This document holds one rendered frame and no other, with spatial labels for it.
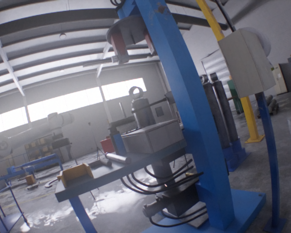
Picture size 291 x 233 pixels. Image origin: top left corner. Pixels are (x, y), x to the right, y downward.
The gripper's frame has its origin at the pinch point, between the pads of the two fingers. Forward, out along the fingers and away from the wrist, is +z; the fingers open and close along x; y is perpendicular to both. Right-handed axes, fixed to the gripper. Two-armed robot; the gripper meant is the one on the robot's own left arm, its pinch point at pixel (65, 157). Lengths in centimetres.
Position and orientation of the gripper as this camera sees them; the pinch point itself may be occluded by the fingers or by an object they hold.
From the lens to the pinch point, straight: 124.7
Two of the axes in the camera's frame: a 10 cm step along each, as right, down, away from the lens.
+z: 3.2, 9.5, -0.2
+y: -2.3, 1.0, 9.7
